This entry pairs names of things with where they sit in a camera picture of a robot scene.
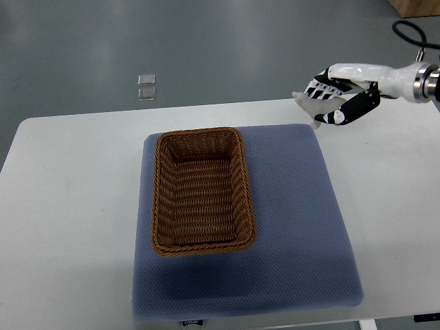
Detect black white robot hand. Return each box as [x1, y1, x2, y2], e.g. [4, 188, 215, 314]
[303, 62, 429, 126]

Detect white bear figurine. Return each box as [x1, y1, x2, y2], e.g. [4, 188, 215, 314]
[291, 91, 346, 130]

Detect brown wicker basket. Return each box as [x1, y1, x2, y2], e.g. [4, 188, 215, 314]
[151, 127, 257, 257]

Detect brown cardboard box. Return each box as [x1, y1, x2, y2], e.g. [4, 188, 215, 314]
[388, 0, 439, 18]

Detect blue grey foam mat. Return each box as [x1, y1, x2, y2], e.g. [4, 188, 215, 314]
[132, 124, 363, 322]

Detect upper floor socket plate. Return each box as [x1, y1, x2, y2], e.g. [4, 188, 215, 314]
[138, 74, 155, 86]

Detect black table control panel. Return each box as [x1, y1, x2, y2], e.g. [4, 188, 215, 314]
[413, 313, 440, 323]

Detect black cable loop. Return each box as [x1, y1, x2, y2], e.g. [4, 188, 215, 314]
[393, 19, 440, 61]

